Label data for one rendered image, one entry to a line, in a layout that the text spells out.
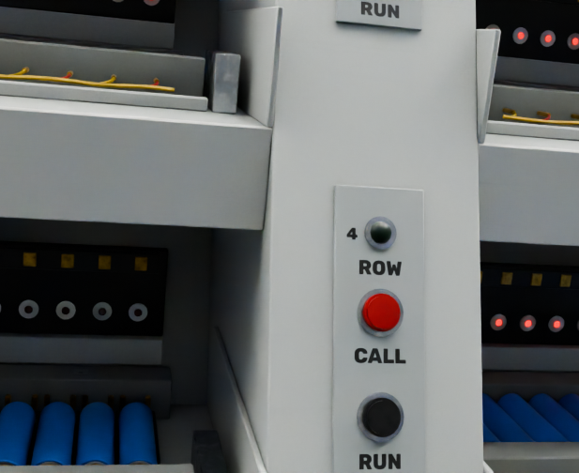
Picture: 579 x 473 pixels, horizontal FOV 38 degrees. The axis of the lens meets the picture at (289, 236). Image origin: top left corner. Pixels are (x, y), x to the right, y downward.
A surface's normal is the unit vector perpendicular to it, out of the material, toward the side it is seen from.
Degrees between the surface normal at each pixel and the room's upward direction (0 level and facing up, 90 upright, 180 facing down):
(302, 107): 90
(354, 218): 90
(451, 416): 90
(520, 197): 112
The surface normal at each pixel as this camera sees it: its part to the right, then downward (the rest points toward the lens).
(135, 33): 0.19, 0.24
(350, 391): 0.22, -0.14
